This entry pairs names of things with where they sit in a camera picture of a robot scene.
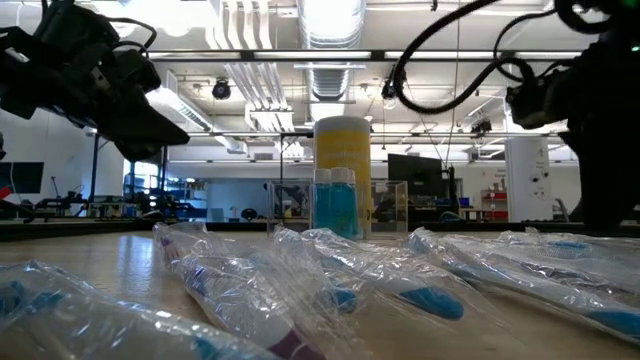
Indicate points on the black overhead rig camera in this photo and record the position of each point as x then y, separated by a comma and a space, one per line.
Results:
395, 82

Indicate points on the black ceiling camera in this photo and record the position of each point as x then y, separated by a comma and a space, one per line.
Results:
221, 89
481, 126

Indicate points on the red storage shelf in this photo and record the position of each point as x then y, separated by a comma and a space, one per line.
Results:
495, 215

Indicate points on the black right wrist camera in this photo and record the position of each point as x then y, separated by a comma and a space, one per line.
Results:
535, 102

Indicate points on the clear acrylic organizer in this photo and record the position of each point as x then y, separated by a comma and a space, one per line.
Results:
290, 210

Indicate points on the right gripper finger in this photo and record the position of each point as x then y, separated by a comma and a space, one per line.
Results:
625, 180
595, 180

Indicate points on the silver ceiling air duct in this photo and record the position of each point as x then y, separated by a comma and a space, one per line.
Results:
330, 80

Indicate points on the black computer monitor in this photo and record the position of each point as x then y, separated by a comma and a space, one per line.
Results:
22, 177
415, 175

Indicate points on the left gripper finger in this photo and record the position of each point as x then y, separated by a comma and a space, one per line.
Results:
135, 112
145, 136

